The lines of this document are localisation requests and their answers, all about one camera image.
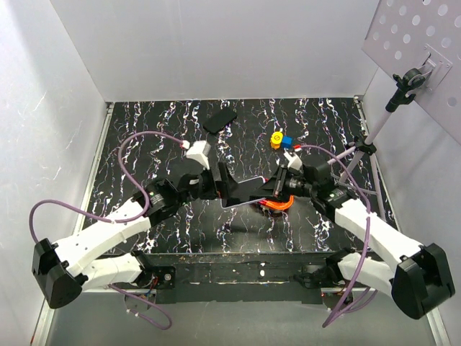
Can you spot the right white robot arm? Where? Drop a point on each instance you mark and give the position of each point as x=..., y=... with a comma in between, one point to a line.
x=416, y=277

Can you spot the smartphone with black screen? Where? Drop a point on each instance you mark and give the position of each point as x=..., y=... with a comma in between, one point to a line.
x=245, y=190

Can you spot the perforated lilac panel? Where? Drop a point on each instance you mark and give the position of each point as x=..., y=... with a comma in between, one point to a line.
x=417, y=43

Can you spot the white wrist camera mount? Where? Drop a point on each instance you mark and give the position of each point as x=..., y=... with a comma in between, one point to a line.
x=197, y=151
x=294, y=162

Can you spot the red orange oval tray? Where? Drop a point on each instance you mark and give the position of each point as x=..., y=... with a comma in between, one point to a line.
x=274, y=207

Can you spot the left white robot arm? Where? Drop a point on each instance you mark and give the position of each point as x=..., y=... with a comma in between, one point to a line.
x=65, y=268

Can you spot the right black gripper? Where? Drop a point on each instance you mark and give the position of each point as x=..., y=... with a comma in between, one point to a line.
x=272, y=188

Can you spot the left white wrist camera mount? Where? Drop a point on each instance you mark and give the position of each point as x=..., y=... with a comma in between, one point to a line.
x=197, y=151

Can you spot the black phone case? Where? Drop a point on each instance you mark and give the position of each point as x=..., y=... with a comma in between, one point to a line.
x=219, y=120

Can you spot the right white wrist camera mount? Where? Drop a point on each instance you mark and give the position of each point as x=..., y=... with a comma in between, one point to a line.
x=294, y=162

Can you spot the lilac phone case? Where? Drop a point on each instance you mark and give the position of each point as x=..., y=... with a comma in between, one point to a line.
x=231, y=203

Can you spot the yellow round toy block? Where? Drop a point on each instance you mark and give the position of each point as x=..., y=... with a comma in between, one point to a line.
x=276, y=140

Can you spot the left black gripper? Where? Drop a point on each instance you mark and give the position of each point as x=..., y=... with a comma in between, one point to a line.
x=222, y=187

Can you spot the blue cube toy block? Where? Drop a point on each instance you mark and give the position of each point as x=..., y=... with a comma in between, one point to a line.
x=286, y=142

